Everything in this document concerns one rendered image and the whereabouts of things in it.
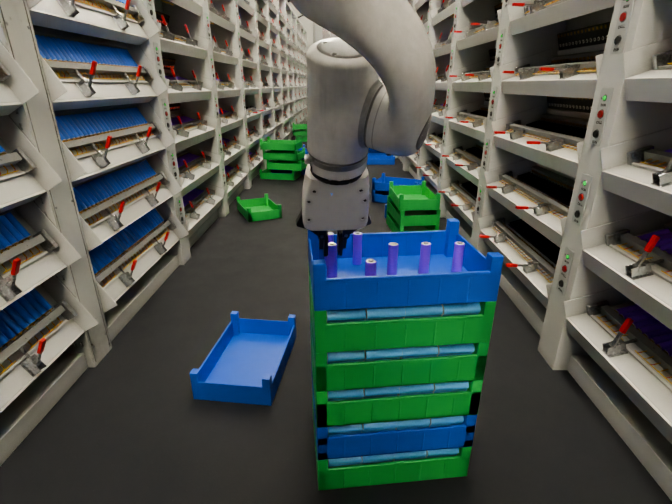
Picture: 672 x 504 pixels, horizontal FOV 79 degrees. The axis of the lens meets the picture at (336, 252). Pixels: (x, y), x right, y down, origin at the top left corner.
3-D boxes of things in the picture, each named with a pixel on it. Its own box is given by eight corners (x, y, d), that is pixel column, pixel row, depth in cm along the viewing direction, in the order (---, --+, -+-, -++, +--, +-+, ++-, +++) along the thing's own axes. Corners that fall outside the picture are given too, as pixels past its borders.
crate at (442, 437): (317, 461, 76) (316, 428, 73) (311, 387, 95) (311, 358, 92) (472, 447, 79) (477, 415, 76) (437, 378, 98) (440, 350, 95)
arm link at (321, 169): (305, 166, 53) (305, 185, 55) (372, 165, 54) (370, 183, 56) (302, 131, 58) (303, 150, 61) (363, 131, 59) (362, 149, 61)
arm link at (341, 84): (383, 143, 57) (324, 125, 60) (398, 44, 48) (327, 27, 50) (359, 174, 52) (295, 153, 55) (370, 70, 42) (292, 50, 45)
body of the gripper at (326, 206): (301, 177, 55) (303, 237, 63) (377, 176, 56) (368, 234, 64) (299, 146, 60) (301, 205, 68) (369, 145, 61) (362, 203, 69)
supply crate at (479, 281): (314, 311, 64) (313, 264, 61) (308, 260, 83) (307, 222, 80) (497, 301, 67) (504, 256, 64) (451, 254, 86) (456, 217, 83)
